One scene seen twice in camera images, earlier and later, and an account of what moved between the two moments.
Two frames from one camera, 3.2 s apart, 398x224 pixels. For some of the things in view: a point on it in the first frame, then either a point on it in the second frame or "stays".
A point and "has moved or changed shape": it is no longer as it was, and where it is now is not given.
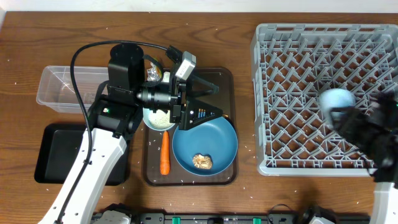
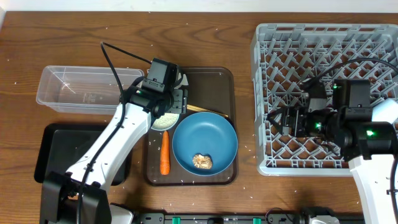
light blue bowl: x=158 y=121 stays
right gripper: x=351 y=125 → x=296 y=114
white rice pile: x=160 y=119 stays
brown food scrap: x=202 y=162 stays
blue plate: x=217 y=138 stays
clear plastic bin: x=56 y=89 stays
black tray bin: x=58 y=147 stays
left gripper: x=184 y=114 → x=183 y=101
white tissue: x=166 y=76 has moved or changed shape
